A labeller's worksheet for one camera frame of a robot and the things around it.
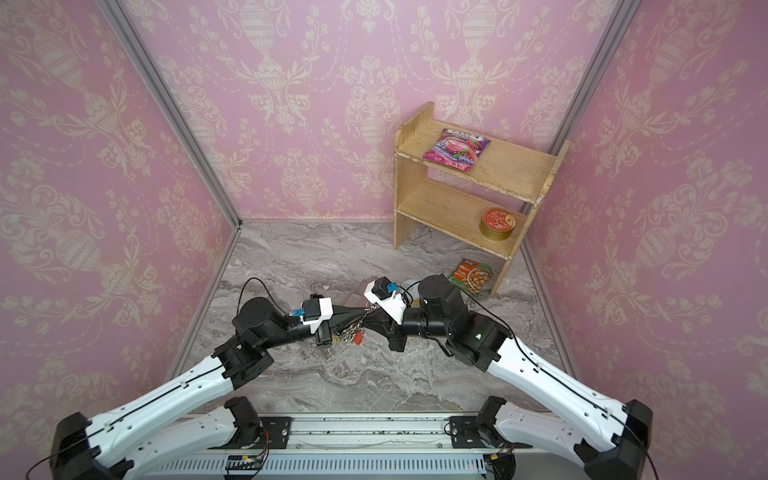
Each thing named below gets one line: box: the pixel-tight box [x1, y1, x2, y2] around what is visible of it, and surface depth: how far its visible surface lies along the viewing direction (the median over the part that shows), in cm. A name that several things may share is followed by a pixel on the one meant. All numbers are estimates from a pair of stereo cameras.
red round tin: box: [479, 208, 516, 241], surface depth 89 cm
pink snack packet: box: [423, 128, 491, 172], surface depth 76 cm
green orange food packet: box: [449, 258, 494, 296], surface depth 107 cm
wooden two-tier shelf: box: [393, 102, 571, 297], surface depth 83 cm
